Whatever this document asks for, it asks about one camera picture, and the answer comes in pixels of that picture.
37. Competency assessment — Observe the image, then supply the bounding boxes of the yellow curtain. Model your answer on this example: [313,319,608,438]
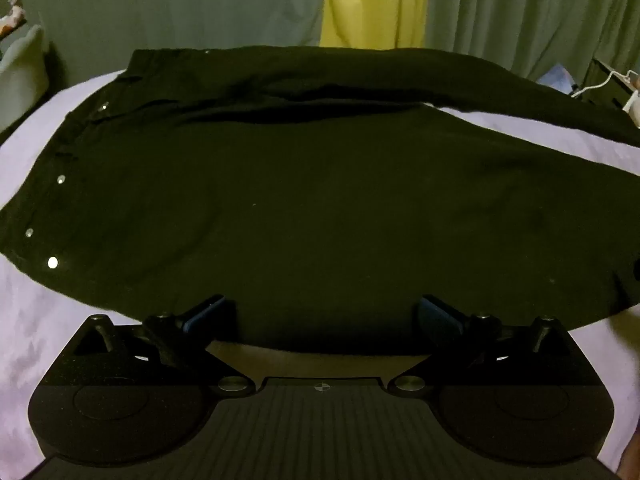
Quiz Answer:
[319,0,431,51]

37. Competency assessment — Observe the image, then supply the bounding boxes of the white cable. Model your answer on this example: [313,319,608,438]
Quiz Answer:
[570,70,640,100]

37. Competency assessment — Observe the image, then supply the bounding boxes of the black box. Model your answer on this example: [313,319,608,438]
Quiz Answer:
[582,57,640,113]

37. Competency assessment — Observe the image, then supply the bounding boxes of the blue printed item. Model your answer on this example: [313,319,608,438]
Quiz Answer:
[537,62,581,96]

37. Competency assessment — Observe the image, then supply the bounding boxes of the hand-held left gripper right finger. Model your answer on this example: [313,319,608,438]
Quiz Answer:
[387,294,601,396]

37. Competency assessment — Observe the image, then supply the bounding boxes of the small toy figure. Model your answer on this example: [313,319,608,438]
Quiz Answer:
[0,0,27,37]

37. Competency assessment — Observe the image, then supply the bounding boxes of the lavender blanket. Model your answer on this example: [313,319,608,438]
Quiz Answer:
[0,67,640,480]

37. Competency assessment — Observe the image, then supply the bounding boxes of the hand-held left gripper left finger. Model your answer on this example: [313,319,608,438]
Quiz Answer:
[47,294,256,396]

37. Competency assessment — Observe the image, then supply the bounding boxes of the black pants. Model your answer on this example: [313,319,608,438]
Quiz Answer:
[0,46,640,361]

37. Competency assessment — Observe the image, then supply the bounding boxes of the pale green pillow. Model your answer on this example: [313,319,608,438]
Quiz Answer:
[0,25,51,131]

